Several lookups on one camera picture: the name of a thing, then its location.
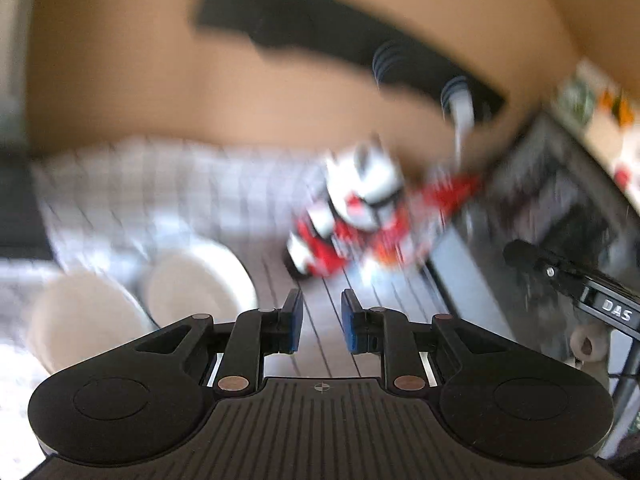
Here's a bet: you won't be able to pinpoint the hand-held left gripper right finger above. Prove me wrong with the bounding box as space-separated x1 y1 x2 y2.
341 288 507 395

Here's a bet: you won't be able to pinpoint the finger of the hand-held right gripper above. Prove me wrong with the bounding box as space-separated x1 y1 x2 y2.
502 240 591 307

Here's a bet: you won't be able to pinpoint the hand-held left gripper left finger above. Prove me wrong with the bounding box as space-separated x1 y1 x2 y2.
132 288 304 395

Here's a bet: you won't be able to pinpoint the white paper roll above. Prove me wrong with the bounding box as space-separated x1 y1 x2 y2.
570 324 612 366

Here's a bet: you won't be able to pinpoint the white computer case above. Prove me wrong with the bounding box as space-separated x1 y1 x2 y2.
425 60 640 461

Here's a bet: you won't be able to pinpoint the red cereal bag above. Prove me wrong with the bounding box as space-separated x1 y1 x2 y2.
350 170 487 272

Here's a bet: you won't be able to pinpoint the panda robot toy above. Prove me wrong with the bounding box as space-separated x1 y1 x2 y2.
285 137 407 281

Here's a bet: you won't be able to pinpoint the green lidded jar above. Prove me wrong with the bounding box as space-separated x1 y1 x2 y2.
557 76 597 123

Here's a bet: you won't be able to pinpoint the orange artificial flowers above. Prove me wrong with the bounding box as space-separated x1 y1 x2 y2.
599 87 638 123

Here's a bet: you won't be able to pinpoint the white checked tablecloth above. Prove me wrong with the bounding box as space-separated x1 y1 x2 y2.
0 135 451 480

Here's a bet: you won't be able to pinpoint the black flat monitor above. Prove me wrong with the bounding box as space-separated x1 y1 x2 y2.
0 152 54 262

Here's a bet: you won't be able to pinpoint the white plug with cable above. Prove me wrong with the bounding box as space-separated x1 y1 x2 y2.
439 75 477 166

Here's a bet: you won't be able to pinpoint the black wall power strip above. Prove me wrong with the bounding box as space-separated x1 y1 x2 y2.
192 0 507 126

